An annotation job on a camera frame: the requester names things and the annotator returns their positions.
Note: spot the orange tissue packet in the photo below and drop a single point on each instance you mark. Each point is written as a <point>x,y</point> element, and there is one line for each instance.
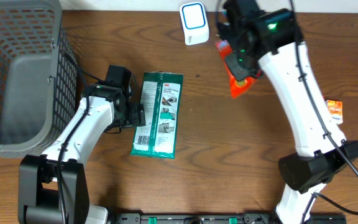
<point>335,109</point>

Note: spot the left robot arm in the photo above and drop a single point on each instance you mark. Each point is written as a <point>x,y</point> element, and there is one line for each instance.
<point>53,186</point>

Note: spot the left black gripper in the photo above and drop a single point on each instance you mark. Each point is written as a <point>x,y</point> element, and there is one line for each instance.
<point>137,117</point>

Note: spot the green white 3M package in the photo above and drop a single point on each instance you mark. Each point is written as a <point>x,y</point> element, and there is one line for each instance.
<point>161,95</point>

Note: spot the red Nescafe coffee pack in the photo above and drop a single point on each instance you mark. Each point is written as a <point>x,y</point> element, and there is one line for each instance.
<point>237,87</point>

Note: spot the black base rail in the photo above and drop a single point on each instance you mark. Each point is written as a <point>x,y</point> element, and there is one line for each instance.
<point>135,218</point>

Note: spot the grey plastic mesh basket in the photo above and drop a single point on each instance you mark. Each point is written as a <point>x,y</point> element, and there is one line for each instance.
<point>37,83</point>

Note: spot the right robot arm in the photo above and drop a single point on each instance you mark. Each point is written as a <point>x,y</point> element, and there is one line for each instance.
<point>271,44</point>

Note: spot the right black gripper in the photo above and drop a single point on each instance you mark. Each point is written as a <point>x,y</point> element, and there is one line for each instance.
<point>238,71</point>

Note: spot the white barcode scanner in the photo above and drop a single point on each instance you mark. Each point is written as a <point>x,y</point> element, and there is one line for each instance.
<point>194,23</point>

